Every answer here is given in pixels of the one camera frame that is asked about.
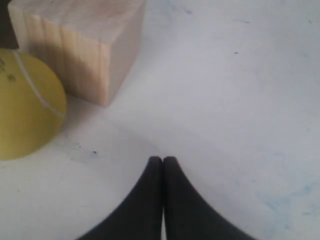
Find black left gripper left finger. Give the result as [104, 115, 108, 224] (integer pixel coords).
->
[79, 156, 163, 240]

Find yellow tennis ball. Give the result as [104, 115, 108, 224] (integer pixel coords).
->
[0, 48, 67, 161]

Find light wooden cube block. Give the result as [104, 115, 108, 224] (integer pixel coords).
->
[8, 0, 146, 107]

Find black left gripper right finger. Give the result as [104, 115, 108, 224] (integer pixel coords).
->
[162, 156, 253, 240]

